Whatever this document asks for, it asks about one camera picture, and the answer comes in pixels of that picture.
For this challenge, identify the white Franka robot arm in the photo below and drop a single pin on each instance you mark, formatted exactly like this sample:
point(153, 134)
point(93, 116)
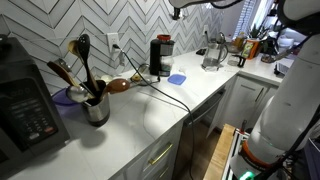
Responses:
point(286, 100)

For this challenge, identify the black coffee maker orange lid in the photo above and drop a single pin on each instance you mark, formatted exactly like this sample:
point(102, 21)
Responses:
point(160, 56)

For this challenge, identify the purple plastic bowl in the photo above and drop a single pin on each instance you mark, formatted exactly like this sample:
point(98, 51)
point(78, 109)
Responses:
point(61, 98)

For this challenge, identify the blue plastic container lid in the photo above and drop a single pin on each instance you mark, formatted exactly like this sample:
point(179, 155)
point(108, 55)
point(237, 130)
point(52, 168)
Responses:
point(176, 79)

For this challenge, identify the small translucent plastic cup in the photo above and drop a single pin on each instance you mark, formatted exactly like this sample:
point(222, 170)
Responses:
point(182, 70)

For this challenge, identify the brown wooden spoon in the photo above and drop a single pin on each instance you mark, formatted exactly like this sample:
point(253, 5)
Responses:
point(117, 86)

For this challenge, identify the glass pitcher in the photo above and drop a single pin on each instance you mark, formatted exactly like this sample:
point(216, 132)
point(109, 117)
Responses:
point(213, 56)

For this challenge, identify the steel utensil holder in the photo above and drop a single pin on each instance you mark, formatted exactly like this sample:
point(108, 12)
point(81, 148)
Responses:
point(97, 109)

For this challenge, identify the silver metal ladle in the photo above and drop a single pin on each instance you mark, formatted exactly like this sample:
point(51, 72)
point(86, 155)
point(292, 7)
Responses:
point(76, 94)

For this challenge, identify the black slotted spoon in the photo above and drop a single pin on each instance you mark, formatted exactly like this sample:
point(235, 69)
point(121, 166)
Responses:
point(85, 50)

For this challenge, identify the small black holder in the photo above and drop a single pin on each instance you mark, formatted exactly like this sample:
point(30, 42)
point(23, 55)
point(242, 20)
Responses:
point(240, 60)

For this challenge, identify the wooden plank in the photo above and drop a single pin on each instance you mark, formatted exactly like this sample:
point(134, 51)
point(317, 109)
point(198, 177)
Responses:
point(220, 153)

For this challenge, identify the white cabinet door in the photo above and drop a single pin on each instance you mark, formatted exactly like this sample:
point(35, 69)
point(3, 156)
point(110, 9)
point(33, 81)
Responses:
point(246, 100)

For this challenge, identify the light wooden spoon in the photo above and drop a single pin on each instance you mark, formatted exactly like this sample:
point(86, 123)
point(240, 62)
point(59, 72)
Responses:
point(73, 48)

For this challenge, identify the orange box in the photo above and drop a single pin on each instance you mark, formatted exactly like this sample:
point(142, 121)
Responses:
point(249, 49)

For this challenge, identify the dark wooden spatula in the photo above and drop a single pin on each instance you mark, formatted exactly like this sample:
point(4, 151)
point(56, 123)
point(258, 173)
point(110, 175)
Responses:
point(61, 71)

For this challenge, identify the green potted plant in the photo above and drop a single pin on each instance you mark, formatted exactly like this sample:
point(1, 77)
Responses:
point(256, 31)

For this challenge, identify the black microwave oven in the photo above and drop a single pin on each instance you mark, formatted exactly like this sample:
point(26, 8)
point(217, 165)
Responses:
point(26, 106)

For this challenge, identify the white wall outlet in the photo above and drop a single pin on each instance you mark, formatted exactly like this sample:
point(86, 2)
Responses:
point(112, 39)

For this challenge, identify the metal robot stand frame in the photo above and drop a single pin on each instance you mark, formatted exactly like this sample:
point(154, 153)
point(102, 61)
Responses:
point(233, 150)

